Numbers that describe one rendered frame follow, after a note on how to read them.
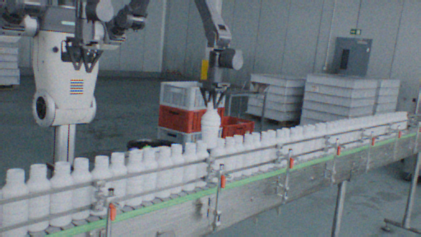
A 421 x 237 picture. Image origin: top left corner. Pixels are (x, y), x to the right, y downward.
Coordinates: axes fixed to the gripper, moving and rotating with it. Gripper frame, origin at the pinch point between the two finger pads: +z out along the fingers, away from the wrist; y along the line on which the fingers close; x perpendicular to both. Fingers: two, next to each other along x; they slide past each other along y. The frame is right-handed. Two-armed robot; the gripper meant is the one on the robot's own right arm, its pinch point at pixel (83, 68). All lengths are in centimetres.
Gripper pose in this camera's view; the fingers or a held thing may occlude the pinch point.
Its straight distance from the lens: 131.8
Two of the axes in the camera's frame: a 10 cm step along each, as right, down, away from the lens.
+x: 6.7, -0.6, 7.4
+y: 7.4, 2.0, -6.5
